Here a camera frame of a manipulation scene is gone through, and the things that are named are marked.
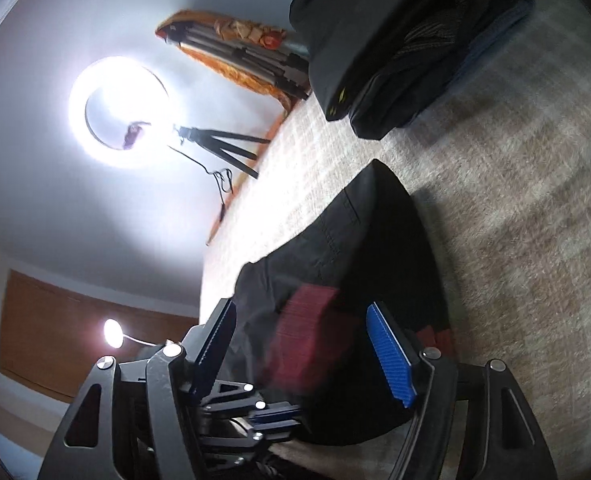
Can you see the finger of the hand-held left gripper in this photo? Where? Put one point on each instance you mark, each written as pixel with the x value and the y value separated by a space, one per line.
pixel 235 442
pixel 275 414

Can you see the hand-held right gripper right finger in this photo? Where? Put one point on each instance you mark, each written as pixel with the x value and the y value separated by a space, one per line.
pixel 390 355

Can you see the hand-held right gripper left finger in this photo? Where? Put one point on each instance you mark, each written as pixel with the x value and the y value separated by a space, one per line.
pixel 215 345

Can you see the black pants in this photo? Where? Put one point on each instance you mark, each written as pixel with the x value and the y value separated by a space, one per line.
pixel 365 240

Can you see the small gooseneck lamp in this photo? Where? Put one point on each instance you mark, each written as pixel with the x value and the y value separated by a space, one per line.
pixel 112 332

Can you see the brown wooden door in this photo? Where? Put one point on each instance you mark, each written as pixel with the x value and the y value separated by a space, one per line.
pixel 50 325

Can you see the beige plaid blanket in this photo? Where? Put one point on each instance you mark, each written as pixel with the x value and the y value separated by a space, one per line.
pixel 525 185

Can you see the folded silver tripod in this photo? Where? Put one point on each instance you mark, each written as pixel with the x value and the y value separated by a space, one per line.
pixel 255 60

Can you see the orange patterned cloth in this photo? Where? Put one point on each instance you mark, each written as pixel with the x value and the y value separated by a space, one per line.
pixel 240 27

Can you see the stack of folded dark clothes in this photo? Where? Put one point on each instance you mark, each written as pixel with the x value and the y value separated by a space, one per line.
pixel 375 35

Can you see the wooden bed frame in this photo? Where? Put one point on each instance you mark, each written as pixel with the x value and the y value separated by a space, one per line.
pixel 275 127

